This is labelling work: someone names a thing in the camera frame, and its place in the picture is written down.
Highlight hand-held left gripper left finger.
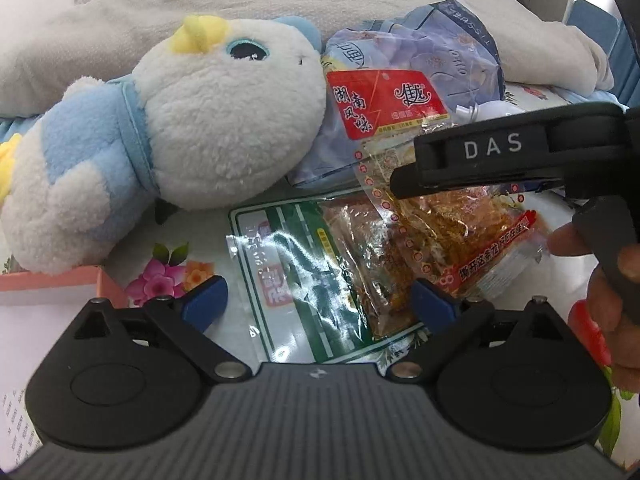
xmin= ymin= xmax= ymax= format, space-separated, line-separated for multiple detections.
xmin=72 ymin=275 xmax=253 ymax=382

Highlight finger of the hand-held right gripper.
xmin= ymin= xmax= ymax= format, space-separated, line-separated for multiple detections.
xmin=390 ymin=152 xmax=568 ymax=200

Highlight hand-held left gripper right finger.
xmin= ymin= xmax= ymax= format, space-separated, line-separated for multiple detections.
xmin=389 ymin=278 xmax=570 ymax=381

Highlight green label clear snack packet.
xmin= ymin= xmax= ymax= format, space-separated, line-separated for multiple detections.
xmin=227 ymin=195 xmax=443 ymax=366

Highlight red label clear snack packet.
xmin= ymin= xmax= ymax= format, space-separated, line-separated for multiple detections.
xmin=325 ymin=67 xmax=551 ymax=303

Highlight person's right hand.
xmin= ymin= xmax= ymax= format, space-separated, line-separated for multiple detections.
xmin=547 ymin=222 xmax=640 ymax=401

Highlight floral mat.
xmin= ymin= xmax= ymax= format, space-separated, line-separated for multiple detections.
xmin=0 ymin=82 xmax=640 ymax=466

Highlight white spray bottle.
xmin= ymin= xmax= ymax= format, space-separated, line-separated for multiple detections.
xmin=454 ymin=99 xmax=528 ymax=125

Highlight blue curtain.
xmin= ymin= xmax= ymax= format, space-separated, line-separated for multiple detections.
xmin=619 ymin=30 xmax=640 ymax=110

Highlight blue chair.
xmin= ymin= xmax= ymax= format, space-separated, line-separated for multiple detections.
xmin=567 ymin=0 xmax=623 ymax=106

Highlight blue purple plastic bag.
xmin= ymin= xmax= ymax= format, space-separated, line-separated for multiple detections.
xmin=290 ymin=0 xmax=507 ymax=191

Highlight hanging dark clothes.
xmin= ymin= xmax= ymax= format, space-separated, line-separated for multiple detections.
xmin=609 ymin=0 xmax=640 ymax=78

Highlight white blue plush toy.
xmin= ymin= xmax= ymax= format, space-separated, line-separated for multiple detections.
xmin=0 ymin=12 xmax=328 ymax=276

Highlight orange box lid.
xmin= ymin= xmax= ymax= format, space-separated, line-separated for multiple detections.
xmin=0 ymin=265 xmax=132 ymax=463

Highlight grey blanket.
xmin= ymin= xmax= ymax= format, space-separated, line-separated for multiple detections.
xmin=0 ymin=0 xmax=616 ymax=116

